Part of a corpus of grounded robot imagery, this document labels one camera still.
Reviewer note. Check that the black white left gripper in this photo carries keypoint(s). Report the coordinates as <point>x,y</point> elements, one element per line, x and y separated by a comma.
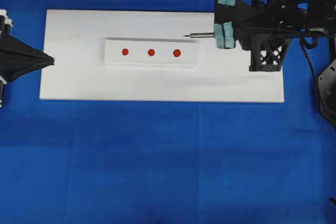
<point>11,45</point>

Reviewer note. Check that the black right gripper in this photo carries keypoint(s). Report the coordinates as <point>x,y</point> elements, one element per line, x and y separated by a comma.
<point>267,41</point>

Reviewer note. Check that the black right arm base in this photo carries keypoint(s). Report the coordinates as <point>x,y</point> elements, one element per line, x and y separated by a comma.
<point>326,81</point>

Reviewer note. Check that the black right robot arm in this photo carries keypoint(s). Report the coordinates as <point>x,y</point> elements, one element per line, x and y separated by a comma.
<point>303,19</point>

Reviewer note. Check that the right red dot mark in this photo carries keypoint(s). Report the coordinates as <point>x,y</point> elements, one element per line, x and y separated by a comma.
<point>176,53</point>

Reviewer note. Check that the red dot mark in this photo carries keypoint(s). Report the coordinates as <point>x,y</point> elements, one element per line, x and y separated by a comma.
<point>151,52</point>
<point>125,51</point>
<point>176,53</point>

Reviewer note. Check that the middle red dot mark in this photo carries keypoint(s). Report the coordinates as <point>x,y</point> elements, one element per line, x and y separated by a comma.
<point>151,52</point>

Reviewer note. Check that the left red dot mark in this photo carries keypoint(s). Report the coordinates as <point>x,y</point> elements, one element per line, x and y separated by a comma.
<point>125,51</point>

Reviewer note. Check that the large white foam board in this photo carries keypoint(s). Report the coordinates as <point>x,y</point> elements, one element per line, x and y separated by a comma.
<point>75,38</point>

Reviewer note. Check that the small white raised plate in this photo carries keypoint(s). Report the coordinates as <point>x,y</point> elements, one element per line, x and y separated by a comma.
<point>138,52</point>

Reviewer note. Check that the black aluminium frame post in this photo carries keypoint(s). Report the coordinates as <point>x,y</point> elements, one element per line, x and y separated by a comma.
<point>331,26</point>

